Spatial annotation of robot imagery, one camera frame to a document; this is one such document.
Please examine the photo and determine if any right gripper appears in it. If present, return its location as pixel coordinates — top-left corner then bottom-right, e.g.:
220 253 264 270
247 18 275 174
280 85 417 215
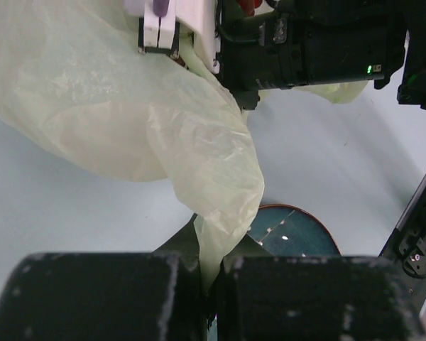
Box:
215 1 407 110

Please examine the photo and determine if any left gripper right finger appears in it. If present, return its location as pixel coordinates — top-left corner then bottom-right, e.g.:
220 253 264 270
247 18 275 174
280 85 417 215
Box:
212 235 426 340

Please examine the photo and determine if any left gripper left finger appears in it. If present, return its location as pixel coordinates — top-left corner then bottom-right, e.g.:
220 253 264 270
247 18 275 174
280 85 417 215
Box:
0 227 206 340

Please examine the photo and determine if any yellow-green plastic bag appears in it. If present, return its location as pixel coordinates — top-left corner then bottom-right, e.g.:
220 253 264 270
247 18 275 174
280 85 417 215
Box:
0 0 368 296

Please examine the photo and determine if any red fake dragon fruit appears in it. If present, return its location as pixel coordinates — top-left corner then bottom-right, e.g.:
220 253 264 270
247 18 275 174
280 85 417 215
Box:
236 0 263 16

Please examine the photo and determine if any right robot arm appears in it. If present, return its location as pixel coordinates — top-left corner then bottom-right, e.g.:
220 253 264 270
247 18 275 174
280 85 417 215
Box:
215 1 426 110

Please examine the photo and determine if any blue ceramic plate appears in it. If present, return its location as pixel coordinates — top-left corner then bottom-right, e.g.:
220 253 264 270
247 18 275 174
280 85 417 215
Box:
247 204 340 257

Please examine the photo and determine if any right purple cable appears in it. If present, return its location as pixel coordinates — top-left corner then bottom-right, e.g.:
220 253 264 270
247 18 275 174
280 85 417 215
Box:
151 0 171 17

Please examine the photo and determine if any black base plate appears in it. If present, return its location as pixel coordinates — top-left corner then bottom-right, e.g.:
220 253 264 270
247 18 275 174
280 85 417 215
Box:
380 174 426 312

